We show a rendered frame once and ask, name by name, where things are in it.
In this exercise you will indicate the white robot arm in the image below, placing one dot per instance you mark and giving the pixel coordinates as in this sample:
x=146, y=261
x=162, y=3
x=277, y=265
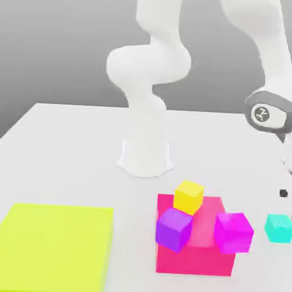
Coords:
x=150, y=64

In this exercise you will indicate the small cyan cube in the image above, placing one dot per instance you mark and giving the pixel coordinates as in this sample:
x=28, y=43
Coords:
x=279, y=229

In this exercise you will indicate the small magenta cube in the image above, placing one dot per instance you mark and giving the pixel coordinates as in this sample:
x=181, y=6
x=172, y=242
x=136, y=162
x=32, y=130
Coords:
x=233, y=233

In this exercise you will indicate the small yellow cube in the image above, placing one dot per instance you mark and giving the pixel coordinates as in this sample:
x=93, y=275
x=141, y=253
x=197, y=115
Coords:
x=188, y=198

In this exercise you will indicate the small purple cube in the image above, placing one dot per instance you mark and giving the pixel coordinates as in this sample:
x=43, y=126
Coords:
x=171, y=230

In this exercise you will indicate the large pink box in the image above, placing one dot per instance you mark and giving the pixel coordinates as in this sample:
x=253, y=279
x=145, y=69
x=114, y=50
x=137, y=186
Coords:
x=197, y=262

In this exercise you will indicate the large yellow-green box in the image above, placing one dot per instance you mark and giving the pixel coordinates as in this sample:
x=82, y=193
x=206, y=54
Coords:
x=49, y=247

